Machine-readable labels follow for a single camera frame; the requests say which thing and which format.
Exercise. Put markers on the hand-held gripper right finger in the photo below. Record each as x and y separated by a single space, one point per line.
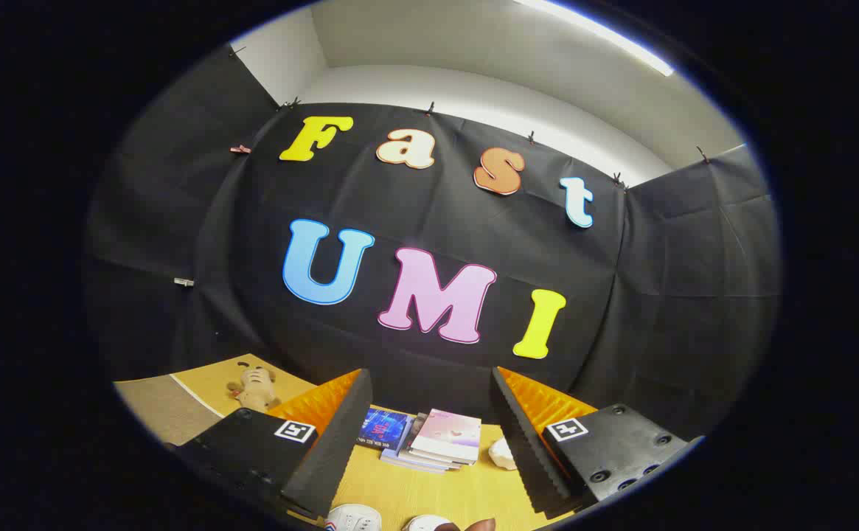
521 442

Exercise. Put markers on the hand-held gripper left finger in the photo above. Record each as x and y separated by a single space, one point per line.
341 442

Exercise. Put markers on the white canvas shoe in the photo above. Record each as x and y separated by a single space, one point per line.
428 523
352 518

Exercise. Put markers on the white plush toy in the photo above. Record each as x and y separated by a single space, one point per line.
504 453

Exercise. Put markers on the pale blue book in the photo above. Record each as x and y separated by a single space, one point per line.
414 463

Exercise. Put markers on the dark grey book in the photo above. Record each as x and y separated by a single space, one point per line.
416 426

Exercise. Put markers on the beige plush toy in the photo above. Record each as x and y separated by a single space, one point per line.
256 391

